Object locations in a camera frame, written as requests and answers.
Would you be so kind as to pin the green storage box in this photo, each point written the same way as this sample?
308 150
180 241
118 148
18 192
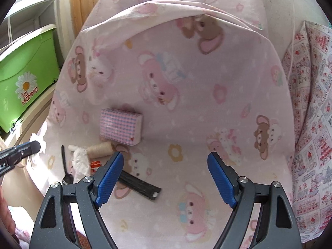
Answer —
26 62

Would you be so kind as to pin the orange red wrapper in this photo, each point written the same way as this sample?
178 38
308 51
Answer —
94 164

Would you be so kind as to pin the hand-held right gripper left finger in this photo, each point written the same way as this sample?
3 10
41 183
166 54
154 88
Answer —
110 176

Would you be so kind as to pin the beige thread spool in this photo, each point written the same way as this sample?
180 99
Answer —
99 149

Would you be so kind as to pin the white tissue piece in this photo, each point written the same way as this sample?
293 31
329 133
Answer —
37 150

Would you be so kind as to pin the black plastic spoon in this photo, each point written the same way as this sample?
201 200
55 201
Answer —
63 160

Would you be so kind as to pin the pink checkered box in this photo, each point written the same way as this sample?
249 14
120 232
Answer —
120 125

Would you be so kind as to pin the wooden door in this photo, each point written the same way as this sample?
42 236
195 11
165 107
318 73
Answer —
83 2

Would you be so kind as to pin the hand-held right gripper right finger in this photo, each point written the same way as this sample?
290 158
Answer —
220 176

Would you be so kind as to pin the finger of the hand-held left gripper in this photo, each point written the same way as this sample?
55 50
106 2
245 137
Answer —
6 166
18 151

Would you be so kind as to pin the small white peg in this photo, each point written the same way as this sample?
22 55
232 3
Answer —
73 147

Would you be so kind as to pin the strawberry printed cloth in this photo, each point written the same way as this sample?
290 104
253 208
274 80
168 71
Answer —
311 109

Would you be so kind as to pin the pink bear printed bedsheet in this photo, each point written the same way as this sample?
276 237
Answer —
194 109

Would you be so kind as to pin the white shelf unit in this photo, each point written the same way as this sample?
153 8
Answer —
44 5

